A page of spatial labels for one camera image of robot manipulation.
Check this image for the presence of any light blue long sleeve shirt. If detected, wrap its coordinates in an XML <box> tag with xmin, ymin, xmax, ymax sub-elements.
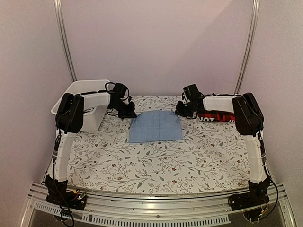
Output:
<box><xmin>129</xmin><ymin>110</ymin><xmax>183</xmax><ymax>143</ymax></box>

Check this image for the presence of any aluminium frame post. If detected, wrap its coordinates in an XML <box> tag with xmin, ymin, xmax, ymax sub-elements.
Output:
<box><xmin>233</xmin><ymin>0</ymin><xmax>260</xmax><ymax>95</ymax></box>
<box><xmin>54</xmin><ymin>0</ymin><xmax>77</xmax><ymax>82</ymax></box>

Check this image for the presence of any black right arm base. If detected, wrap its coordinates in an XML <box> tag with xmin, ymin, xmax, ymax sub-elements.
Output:
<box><xmin>228</xmin><ymin>181</ymin><xmax>269</xmax><ymax>211</ymax></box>

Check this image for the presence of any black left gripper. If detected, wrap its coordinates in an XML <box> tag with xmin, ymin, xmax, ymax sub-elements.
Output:
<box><xmin>111</xmin><ymin>100</ymin><xmax>137</xmax><ymax>119</ymax></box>

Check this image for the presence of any red black plaid shirt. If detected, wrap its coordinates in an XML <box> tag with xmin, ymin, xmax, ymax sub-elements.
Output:
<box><xmin>197</xmin><ymin>111</ymin><xmax>235</xmax><ymax>122</ymax></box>

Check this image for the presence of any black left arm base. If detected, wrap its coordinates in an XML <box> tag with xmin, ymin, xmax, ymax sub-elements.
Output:
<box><xmin>45</xmin><ymin>179</ymin><xmax>87</xmax><ymax>210</ymax></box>

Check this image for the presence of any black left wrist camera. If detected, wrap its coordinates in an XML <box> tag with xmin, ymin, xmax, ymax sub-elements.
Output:
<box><xmin>112</xmin><ymin>83</ymin><xmax>128</xmax><ymax>99</ymax></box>

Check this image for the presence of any aluminium front rail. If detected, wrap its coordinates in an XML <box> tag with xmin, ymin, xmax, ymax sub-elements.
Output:
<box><xmin>21</xmin><ymin>183</ymin><xmax>297</xmax><ymax>227</ymax></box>

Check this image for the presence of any right aluminium frame post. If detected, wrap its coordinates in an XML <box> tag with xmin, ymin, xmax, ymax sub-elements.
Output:
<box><xmin>233</xmin><ymin>0</ymin><xmax>260</xmax><ymax>95</ymax></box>

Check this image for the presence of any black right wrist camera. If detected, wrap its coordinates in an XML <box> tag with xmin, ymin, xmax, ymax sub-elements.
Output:
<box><xmin>183</xmin><ymin>84</ymin><xmax>202</xmax><ymax>102</ymax></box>

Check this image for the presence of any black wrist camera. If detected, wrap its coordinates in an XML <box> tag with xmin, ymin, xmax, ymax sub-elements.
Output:
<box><xmin>183</xmin><ymin>84</ymin><xmax>202</xmax><ymax>102</ymax></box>
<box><xmin>112</xmin><ymin>83</ymin><xmax>128</xmax><ymax>99</ymax></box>

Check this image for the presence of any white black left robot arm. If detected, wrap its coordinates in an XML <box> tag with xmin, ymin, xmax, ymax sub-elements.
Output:
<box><xmin>45</xmin><ymin>90</ymin><xmax>136</xmax><ymax>205</ymax></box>

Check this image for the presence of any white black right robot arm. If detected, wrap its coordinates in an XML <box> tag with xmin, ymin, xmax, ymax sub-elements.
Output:
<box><xmin>175</xmin><ymin>93</ymin><xmax>270</xmax><ymax>186</ymax></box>

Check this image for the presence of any left aluminium frame post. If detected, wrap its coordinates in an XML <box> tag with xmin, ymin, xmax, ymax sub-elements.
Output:
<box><xmin>54</xmin><ymin>0</ymin><xmax>77</xmax><ymax>82</ymax></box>

